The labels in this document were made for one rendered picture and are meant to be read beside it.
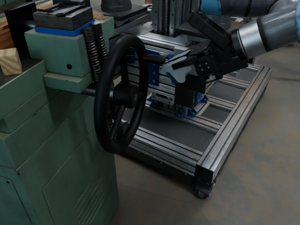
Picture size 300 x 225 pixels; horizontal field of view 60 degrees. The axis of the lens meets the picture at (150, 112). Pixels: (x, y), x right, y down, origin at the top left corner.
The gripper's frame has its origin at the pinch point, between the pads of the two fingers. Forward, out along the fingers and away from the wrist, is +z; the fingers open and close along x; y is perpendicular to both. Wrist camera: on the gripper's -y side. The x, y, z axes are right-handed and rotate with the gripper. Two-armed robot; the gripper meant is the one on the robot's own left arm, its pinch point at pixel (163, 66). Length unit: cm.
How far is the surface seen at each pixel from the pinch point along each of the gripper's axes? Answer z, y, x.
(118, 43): 0.0, -12.1, -13.0
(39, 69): 18.4, -15.5, -18.1
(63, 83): 15.2, -10.3, -17.7
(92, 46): 6.8, -13.9, -12.0
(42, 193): 34.1, 11.1, -28.9
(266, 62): 1, 101, 213
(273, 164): -1, 100, 64
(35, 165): 29.2, 2.8, -27.7
